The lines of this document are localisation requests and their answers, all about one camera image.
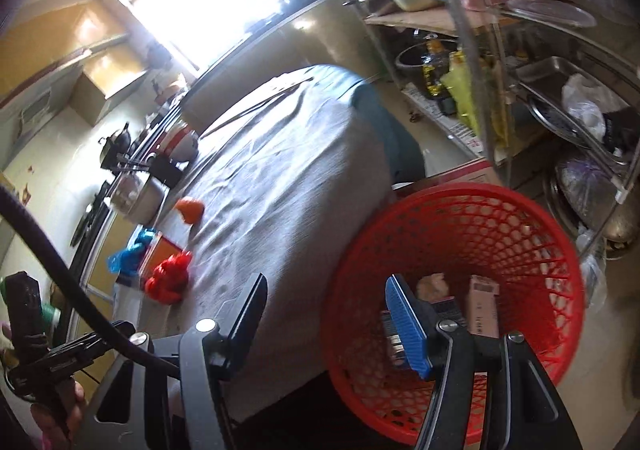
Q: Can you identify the newspaper sheet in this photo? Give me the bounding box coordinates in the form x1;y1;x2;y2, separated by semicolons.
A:
401;80;489;159

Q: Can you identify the clear plastic bag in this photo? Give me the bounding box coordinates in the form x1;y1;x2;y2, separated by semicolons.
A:
574;225;609;312

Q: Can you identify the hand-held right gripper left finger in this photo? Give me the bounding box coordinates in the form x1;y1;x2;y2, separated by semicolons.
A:
75;273;268;450

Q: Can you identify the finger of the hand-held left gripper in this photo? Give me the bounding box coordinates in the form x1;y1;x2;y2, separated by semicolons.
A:
45;327;108;371

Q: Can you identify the grey tablecloth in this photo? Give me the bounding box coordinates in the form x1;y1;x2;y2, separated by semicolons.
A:
162;63;396;423

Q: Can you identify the red plastic bag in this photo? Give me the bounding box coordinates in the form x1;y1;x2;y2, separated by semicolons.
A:
145;250;194;304

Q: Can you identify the red banded white bowl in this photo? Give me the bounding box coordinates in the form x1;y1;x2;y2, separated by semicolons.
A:
160;123;200;164

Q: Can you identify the black cooking pot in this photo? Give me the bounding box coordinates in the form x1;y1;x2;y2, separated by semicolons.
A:
395;43;459;84

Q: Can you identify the blue under cloth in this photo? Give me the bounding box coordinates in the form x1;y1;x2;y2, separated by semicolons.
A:
310;63;427;186

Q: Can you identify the bundle of dark chopsticks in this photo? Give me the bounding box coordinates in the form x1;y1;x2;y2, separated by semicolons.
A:
116;151;162;170

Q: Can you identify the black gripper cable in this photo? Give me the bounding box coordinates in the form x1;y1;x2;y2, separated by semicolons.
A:
0;183;181;378

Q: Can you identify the red plastic mesh basket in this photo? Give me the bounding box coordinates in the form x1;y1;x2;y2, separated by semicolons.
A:
320;183;587;448

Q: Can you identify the pink paper carton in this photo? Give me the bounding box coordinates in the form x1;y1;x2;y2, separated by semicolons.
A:
461;275;502;339

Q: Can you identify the white plastic bag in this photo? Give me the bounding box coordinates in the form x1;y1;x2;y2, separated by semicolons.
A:
560;73;609;142

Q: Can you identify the black wok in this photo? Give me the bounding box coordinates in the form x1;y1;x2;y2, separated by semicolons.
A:
98;123;134;169

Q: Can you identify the clear plastic lid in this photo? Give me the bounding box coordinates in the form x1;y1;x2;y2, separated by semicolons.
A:
504;0;599;30

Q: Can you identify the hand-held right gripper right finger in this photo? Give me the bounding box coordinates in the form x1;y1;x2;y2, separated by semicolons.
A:
384;274;583;450

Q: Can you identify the yellow wall cabinet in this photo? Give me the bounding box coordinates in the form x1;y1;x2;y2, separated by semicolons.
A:
0;0;130;100

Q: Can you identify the metal storage rack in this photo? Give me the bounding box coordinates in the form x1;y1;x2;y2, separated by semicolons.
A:
320;0;640;258

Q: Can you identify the plastic wrapped bowl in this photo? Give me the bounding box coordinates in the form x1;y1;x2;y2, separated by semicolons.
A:
110;174;143;211

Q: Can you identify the metal tray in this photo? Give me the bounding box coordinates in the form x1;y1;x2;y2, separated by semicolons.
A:
515;55;632;132

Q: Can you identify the purple plastic bag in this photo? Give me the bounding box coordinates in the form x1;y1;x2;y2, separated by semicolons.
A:
555;155;627;227

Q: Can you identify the dark small carton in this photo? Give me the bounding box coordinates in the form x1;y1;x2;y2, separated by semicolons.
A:
379;297;462;372

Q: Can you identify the cream basin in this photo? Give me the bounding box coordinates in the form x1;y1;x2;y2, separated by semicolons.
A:
112;173;169;226

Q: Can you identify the black gas stove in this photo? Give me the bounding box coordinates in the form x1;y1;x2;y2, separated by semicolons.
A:
69;105;187;247

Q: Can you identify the cooking oil bottle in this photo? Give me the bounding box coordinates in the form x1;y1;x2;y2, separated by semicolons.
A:
420;37;452;100

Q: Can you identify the blue plastic bag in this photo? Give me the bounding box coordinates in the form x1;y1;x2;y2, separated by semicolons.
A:
106;226;162;276

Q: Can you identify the orange peel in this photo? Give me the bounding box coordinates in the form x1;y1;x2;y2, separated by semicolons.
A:
175;197;206;226

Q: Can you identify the cardboard box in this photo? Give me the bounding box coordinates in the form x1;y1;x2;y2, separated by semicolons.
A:
390;157;504;192

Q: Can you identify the person's left hand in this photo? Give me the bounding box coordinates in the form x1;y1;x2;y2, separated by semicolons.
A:
29;379;90;450

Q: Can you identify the yellow plastic bag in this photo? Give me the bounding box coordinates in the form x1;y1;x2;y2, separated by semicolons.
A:
440;50;512;142

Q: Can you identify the black chopstick holder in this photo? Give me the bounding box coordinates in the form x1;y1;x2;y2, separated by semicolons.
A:
149;155;184;189

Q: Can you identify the crumpled tissue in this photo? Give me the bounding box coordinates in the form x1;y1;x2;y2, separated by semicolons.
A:
416;273;452;304

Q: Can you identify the round metal basin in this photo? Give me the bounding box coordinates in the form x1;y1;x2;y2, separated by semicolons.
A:
529;95;632;167

